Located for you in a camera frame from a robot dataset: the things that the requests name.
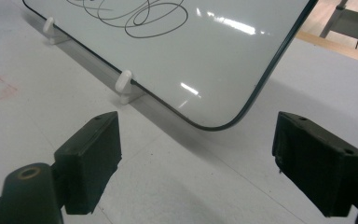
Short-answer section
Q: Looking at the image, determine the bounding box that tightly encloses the grey metal table frame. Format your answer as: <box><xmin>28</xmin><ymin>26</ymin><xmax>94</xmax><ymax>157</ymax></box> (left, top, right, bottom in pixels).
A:
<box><xmin>319</xmin><ymin>0</ymin><xmax>358</xmax><ymax>50</ymax></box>

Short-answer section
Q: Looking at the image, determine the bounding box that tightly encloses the white plastic whiteboard stand foot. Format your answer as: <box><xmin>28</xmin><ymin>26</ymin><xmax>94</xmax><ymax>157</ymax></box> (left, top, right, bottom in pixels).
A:
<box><xmin>115</xmin><ymin>70</ymin><xmax>145</xmax><ymax>105</ymax></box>
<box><xmin>42</xmin><ymin>16</ymin><xmax>72</xmax><ymax>46</ymax></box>

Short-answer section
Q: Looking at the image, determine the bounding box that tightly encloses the white whiteboard with scribbles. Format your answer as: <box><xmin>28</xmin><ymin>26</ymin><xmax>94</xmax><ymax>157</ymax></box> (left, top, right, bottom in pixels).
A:
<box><xmin>21</xmin><ymin>0</ymin><xmax>320</xmax><ymax>132</ymax></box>

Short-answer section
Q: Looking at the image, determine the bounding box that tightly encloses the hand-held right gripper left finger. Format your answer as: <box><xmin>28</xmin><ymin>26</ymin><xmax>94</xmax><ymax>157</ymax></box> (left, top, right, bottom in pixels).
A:
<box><xmin>53</xmin><ymin>110</ymin><xmax>123</xmax><ymax>216</ymax></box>

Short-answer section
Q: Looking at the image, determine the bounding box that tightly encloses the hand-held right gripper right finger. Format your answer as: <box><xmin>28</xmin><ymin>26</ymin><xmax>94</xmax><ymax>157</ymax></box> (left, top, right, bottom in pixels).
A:
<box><xmin>271</xmin><ymin>111</ymin><xmax>358</xmax><ymax>218</ymax></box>

